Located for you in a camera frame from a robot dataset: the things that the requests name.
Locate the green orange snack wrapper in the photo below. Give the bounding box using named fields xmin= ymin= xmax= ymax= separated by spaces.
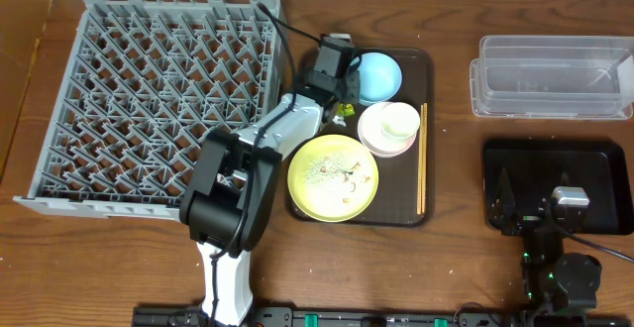
xmin=337 ymin=103 xmax=355 ymax=117

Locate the pale green cup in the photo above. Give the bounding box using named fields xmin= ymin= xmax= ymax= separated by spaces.
xmin=381 ymin=102 xmax=421 ymax=139

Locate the white tissue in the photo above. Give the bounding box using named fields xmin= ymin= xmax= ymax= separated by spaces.
xmin=333 ymin=116 xmax=347 ymax=127

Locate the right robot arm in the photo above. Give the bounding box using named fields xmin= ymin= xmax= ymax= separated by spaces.
xmin=489 ymin=170 xmax=602 ymax=326

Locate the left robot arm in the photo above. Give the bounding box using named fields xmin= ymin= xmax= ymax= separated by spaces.
xmin=179 ymin=65 xmax=361 ymax=326

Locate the grey plastic dishwasher rack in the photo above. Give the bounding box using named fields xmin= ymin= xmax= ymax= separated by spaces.
xmin=21 ymin=0 xmax=285 ymax=220

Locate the light blue bowl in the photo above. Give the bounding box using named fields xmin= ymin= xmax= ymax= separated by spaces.
xmin=351 ymin=52 xmax=402 ymax=106

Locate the black plastic tray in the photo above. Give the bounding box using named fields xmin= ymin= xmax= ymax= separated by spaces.
xmin=482 ymin=139 xmax=633 ymax=235

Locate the pink bowl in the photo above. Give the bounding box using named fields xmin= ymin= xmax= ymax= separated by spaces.
xmin=358 ymin=102 xmax=418 ymax=158

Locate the wooden chopstick outer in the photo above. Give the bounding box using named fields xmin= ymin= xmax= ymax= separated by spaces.
xmin=419 ymin=103 xmax=428 ymax=215

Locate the wooden chopstick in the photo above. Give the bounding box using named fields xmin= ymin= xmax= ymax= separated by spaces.
xmin=419 ymin=103 xmax=428 ymax=215
xmin=416 ymin=111 xmax=425 ymax=215

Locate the wooden chopstick inner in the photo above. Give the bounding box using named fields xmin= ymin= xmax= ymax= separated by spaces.
xmin=416 ymin=111 xmax=425 ymax=215

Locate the dark brown serving tray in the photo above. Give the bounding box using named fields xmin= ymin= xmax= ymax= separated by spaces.
xmin=286 ymin=49 xmax=433 ymax=227

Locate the yellow plate with scraps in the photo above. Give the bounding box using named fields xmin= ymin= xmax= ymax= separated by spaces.
xmin=287 ymin=135 xmax=379 ymax=223

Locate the clear plastic container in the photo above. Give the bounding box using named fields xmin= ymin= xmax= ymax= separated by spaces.
xmin=470 ymin=35 xmax=633 ymax=121

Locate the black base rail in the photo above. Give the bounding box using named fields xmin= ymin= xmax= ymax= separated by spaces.
xmin=131 ymin=304 xmax=634 ymax=327

